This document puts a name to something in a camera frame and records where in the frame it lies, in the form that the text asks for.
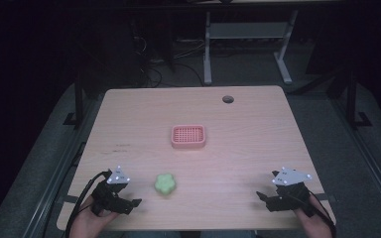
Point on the person's left hand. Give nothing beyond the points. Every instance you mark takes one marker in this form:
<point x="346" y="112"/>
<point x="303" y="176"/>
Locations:
<point x="94" y="219"/>

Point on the person's right hand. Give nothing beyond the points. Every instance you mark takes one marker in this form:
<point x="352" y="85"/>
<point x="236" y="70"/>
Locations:
<point x="307" y="218"/>

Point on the white metal desk frame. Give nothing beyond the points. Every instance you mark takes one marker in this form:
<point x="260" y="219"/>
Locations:
<point x="244" y="31"/>

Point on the pink soap dish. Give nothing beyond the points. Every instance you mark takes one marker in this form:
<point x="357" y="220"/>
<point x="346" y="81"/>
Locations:
<point x="188" y="136"/>

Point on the metal floor rail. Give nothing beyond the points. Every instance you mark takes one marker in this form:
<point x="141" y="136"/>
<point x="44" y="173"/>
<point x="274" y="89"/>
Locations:
<point x="56" y="172"/>
<point x="367" y="152"/>

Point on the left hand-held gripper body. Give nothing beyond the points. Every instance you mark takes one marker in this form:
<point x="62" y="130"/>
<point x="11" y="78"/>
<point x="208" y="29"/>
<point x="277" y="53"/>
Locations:
<point x="107" y="195"/>

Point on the green flower-shaped soap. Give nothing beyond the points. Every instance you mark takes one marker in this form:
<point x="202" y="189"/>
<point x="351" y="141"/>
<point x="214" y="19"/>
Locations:
<point x="165" y="183"/>

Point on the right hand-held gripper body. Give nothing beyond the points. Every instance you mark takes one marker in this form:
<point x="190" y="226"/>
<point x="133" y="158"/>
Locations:
<point x="289" y="195"/>

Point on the black metal stand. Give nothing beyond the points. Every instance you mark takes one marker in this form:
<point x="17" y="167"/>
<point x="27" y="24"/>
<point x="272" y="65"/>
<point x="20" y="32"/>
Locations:
<point x="352" y="99"/>
<point x="78" y="99"/>

